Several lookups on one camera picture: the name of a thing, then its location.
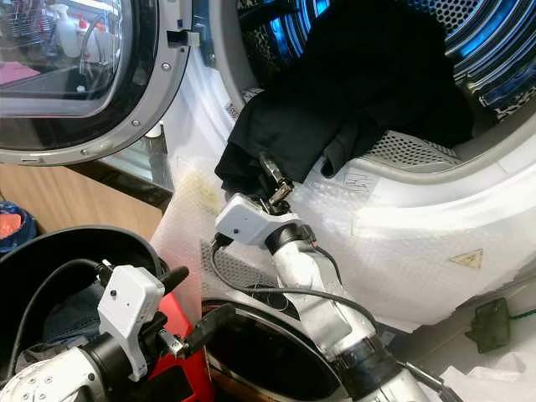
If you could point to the wooden cabinet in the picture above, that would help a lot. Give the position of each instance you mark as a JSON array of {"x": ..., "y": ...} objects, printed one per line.
[{"x": 84, "y": 201}]

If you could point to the black laundry bucket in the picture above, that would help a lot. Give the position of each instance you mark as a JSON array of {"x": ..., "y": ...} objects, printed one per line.
[{"x": 25, "y": 285}]

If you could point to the blue waste bin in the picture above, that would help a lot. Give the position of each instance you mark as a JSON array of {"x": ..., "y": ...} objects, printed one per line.
[{"x": 27, "y": 230}]

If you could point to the white washing machine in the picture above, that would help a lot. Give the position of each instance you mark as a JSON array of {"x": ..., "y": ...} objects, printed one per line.
[{"x": 268, "y": 368}]

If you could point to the white plastic bag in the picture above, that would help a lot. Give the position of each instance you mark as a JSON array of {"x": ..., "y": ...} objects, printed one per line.
[{"x": 494, "y": 381}]

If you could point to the round glass dryer door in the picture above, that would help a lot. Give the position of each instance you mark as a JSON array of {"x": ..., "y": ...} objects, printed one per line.
[{"x": 151, "y": 100}]

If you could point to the clear bubble wrap sheet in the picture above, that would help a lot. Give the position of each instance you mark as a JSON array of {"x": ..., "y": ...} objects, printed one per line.
[{"x": 410, "y": 268}]

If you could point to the red stool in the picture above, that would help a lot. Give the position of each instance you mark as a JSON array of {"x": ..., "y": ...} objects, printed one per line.
[{"x": 176, "y": 377}]

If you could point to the black garment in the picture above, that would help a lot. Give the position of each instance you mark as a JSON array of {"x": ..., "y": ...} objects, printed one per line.
[{"x": 352, "y": 75}]

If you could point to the orange rubbish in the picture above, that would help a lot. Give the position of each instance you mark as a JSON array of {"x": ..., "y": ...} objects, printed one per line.
[{"x": 8, "y": 224}]

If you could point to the beige cloth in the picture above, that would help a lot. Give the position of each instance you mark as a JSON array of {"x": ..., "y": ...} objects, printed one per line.
[{"x": 29, "y": 356}]

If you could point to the dark green floor object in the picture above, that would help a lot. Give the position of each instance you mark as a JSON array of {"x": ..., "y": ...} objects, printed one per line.
[{"x": 487, "y": 325}]

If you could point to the yellow triangle warning sticker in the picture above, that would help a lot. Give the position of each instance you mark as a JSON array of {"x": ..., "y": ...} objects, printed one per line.
[{"x": 467, "y": 260}]

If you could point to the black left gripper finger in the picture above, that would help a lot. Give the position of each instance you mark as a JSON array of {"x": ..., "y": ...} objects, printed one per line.
[
  {"x": 212, "y": 327},
  {"x": 174, "y": 278}
]

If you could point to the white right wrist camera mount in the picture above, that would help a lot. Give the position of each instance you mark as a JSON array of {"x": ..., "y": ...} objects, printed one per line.
[{"x": 247, "y": 222}]

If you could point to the blue jeans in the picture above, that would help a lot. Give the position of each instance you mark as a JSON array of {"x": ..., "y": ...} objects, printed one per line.
[{"x": 71, "y": 314}]

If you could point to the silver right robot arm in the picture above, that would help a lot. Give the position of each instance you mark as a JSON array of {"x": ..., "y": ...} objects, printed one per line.
[{"x": 327, "y": 310}]

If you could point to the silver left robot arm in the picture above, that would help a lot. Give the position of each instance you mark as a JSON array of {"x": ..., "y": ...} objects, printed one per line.
[{"x": 67, "y": 381}]

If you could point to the white tumble dryer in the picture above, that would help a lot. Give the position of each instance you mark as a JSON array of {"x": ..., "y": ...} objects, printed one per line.
[{"x": 427, "y": 193}]

